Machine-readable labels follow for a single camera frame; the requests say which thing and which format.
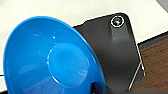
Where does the round pale base indicator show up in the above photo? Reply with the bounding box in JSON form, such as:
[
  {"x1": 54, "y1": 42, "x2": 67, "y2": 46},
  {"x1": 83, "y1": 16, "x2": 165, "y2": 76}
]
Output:
[{"x1": 110, "y1": 15, "x2": 124, "y2": 28}]

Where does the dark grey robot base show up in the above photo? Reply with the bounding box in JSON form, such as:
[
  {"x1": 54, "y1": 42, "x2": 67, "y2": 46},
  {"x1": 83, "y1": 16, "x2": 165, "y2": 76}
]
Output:
[{"x1": 71, "y1": 12, "x2": 147, "y2": 92}]

